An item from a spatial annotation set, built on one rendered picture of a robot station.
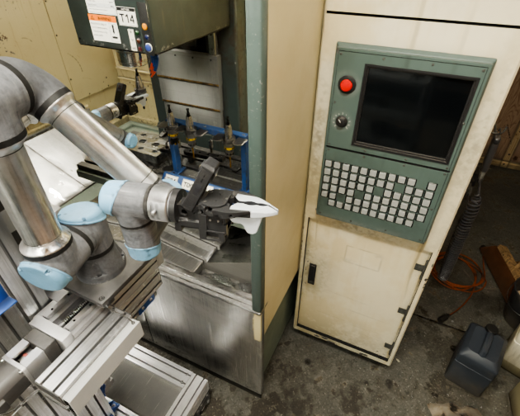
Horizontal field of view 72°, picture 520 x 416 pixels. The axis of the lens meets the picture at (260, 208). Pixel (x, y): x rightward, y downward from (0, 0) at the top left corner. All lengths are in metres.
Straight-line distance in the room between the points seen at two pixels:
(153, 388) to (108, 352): 0.92
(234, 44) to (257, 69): 1.37
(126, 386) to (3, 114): 1.55
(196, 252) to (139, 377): 0.70
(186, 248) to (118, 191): 1.14
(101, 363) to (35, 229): 0.42
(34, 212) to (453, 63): 1.16
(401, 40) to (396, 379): 1.78
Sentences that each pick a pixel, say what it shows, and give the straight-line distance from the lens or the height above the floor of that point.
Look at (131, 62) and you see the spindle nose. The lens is 2.02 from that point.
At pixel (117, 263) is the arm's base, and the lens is 1.19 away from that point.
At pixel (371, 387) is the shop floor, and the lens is 2.31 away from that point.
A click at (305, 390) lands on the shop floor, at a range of 2.23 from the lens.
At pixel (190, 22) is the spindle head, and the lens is 1.90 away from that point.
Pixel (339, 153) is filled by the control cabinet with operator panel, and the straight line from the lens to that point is 1.39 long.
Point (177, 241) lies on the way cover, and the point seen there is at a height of 0.73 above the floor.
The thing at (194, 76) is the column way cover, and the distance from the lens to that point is 2.43.
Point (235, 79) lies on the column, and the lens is 2.33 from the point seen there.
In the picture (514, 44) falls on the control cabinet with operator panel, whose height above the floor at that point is 1.76.
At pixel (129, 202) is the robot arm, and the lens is 0.76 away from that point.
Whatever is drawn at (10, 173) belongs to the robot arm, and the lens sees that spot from 0.89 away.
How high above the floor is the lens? 2.01
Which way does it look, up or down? 38 degrees down
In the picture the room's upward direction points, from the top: straight up
